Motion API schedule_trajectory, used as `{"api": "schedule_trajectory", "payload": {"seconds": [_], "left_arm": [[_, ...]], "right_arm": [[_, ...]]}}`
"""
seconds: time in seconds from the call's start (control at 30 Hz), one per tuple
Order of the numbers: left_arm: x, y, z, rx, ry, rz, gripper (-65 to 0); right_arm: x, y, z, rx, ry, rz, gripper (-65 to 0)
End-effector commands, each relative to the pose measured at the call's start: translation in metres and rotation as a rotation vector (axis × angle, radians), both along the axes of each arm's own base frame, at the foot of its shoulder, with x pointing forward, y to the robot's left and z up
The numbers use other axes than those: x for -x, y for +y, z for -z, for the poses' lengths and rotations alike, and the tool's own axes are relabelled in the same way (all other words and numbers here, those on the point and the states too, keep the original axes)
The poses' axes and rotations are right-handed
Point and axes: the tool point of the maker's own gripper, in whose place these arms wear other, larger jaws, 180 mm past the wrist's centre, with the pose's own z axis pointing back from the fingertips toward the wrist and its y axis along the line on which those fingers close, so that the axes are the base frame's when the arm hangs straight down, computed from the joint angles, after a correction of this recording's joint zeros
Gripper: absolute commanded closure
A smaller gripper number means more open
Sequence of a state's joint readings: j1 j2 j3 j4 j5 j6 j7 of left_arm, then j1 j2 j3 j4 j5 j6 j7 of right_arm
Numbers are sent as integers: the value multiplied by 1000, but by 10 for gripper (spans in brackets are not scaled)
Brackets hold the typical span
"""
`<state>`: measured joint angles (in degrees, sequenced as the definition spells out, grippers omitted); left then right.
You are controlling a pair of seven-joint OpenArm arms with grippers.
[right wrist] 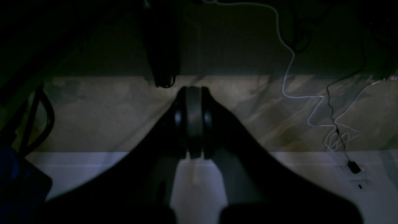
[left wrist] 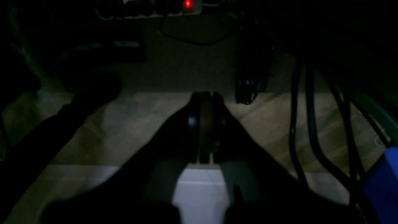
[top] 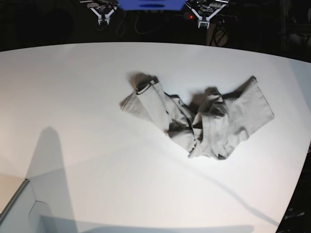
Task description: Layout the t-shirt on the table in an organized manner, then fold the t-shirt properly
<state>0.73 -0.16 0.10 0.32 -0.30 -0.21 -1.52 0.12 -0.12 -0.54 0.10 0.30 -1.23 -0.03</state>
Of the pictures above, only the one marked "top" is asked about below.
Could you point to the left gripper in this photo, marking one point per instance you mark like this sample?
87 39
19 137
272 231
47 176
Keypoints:
205 7

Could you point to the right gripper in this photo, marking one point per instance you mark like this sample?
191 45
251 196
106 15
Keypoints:
103 9

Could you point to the light grey t-shirt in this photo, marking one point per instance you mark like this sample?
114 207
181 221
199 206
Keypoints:
213 125

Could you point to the black power strip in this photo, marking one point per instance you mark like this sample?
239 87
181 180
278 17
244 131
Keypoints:
215 18

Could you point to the grey tray corner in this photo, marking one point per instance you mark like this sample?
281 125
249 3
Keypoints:
10 189

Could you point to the blue plastic mount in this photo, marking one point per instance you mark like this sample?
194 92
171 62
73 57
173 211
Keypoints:
142 5

